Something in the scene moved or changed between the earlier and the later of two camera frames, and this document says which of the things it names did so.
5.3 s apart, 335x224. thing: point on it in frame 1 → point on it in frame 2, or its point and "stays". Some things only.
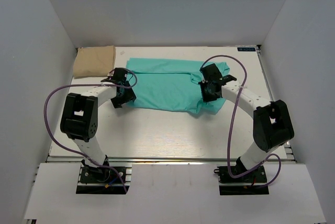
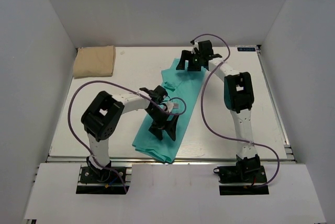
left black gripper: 130,96 → 156,127
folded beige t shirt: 94,61 stays
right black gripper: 207,98 → 187,55
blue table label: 246,49 stays
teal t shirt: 172,84 → 180,84
